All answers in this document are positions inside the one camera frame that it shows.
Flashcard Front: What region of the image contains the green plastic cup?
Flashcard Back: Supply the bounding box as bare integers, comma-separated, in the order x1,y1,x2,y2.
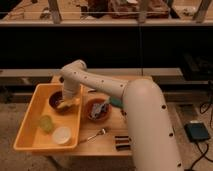
39,115,54,133

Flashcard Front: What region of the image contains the yellow banana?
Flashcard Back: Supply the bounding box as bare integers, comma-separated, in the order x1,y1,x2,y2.
57,99,79,109

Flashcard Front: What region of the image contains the wooden table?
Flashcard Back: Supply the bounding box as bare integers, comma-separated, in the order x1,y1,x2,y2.
31,74,155,158

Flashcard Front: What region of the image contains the dark brown bowl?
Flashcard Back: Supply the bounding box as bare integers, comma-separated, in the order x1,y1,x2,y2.
49,91,70,113

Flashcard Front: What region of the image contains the black box on floor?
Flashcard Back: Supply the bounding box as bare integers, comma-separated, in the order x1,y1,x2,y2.
184,123,211,142

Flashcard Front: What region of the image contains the yellow plastic bin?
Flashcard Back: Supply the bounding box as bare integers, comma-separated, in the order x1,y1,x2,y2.
14,83,83,153

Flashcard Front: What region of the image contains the silver fork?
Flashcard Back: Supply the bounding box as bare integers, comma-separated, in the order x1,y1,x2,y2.
79,128,107,144

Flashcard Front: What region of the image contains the small dark round object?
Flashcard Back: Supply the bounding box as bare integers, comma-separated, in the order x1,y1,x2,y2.
59,77,64,83

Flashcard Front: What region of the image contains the teal sponge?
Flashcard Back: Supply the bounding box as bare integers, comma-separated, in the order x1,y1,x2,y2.
109,97,123,108

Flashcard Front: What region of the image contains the grey crumpled cloth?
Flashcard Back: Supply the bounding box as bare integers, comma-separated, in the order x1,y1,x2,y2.
90,103,108,119

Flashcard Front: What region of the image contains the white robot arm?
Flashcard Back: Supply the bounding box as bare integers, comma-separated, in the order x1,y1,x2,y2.
60,60,184,171

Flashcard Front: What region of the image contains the white plastic cup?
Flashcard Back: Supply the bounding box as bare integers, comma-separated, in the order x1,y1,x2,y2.
52,126,71,145

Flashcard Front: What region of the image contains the orange terracotta bowl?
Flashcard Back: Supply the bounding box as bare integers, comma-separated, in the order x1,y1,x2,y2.
84,98,111,122

